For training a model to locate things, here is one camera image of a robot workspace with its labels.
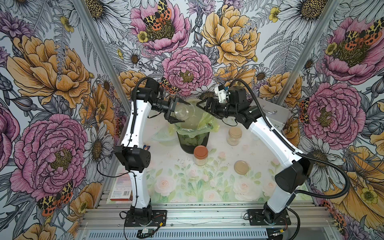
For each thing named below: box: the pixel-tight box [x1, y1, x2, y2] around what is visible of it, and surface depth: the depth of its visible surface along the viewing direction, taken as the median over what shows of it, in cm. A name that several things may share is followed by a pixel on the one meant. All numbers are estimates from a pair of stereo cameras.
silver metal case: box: [251, 97, 291, 132], surface depth 103 cm
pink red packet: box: [110, 172, 133, 201], surface depth 80 cm
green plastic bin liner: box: [168, 98, 220, 147], surface depth 81 cm
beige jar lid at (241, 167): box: [233, 160, 249, 175], surface depth 92 cm
